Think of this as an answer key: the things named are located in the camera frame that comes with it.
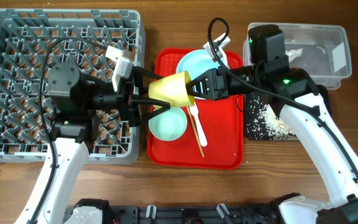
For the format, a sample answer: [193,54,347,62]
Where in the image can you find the white plastic fork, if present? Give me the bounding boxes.
[190,103,208,147]

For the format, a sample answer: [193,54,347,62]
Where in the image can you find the yellow plastic cup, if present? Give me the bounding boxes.
[148,71,195,107]

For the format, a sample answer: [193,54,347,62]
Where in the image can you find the green plastic bowl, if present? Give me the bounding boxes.
[149,108,188,141]

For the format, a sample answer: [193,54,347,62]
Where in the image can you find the clear plastic bin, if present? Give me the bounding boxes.
[242,22,352,90]

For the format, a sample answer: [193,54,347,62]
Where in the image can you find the light blue round plate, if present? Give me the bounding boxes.
[176,49,220,94]

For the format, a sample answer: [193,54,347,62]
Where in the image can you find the white tissue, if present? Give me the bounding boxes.
[285,49,303,62]

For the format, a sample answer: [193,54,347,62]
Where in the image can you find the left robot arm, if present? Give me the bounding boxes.
[16,62,170,223]

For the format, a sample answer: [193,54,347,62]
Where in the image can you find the single wooden chopstick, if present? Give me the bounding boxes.
[186,106,204,158]

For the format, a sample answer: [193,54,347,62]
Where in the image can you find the spilled rice and scraps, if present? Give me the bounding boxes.
[246,93,295,138]

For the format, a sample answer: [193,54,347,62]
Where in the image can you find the grey plastic dishwasher rack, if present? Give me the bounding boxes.
[0,9,145,163]

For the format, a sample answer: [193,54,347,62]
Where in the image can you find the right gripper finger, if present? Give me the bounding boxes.
[186,86,203,100]
[187,75,204,90]

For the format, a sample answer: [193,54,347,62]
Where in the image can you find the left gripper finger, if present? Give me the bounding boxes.
[128,100,170,127]
[131,66,162,93]

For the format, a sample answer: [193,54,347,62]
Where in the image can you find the red plastic serving tray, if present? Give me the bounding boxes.
[147,48,244,170]

